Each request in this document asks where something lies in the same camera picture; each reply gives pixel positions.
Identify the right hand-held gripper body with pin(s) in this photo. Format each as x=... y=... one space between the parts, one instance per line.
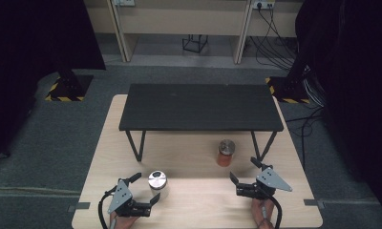
x=268 y=182

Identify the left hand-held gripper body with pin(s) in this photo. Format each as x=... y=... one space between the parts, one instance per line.
x=120 y=196

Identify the white jar with silver lid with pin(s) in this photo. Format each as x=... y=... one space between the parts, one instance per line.
x=158 y=184

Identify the red jar with silver lid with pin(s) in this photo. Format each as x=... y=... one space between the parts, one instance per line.
x=226 y=153

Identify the black raised shelf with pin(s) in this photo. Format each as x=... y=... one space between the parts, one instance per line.
x=201 y=107

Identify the person's left hand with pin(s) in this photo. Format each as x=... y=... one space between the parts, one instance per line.
x=120 y=222

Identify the person's right hand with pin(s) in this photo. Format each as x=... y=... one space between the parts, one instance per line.
x=261 y=212

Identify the grey tape strip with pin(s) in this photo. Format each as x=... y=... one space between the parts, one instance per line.
x=313 y=202
x=79 y=206

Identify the black stand base striped tape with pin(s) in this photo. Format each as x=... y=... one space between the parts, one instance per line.
x=68 y=87
x=287 y=90

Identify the dark curtain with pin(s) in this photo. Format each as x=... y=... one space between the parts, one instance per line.
x=354 y=95
x=30 y=57

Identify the beige desk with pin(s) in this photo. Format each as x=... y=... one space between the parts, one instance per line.
x=179 y=22

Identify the white wall socket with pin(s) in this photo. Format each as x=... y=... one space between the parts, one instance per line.
x=124 y=2
x=263 y=4

